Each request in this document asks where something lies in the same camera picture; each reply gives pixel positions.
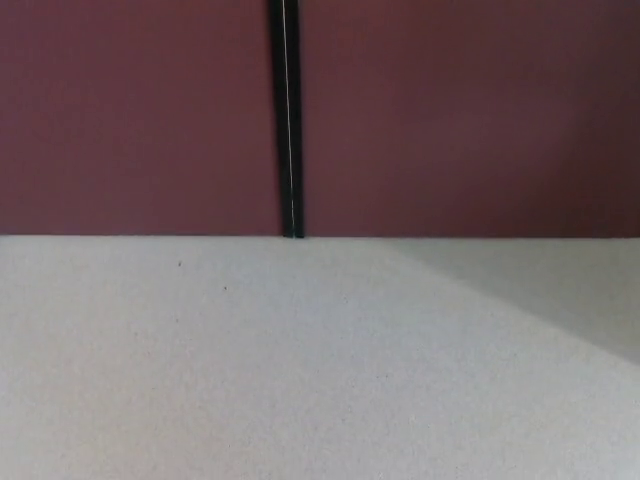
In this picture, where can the plain maroon door leaf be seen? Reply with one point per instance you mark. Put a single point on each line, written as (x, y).
(135, 115)

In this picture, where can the black door meeting edge strip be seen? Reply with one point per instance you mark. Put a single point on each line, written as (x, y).
(292, 125)

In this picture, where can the maroon door leaf with lockset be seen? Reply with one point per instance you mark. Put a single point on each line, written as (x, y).
(460, 115)

